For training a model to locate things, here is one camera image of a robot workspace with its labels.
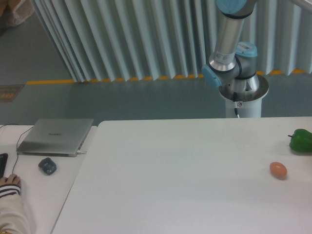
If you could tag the person's hand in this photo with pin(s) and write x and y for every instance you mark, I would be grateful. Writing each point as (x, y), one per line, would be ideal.
(13, 179)

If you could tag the cream sleeved forearm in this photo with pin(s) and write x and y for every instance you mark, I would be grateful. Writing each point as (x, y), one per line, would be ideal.
(13, 218)

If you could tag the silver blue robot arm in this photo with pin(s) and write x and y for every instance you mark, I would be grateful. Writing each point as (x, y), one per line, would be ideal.
(231, 48)

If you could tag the black keyboard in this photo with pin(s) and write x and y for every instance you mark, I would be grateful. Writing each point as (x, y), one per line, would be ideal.
(3, 161)

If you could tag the silver closed laptop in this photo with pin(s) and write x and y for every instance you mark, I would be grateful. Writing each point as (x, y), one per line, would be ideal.
(56, 137)

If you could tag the white folding partition screen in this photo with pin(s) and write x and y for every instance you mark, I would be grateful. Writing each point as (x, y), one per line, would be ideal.
(125, 39)

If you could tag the brown egg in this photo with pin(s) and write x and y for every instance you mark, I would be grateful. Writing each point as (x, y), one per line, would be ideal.
(278, 170)

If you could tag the green bell pepper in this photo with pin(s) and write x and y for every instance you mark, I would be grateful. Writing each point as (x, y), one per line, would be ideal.
(301, 141)

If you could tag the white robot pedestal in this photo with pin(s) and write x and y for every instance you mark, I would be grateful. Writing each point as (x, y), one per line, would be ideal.
(250, 109)

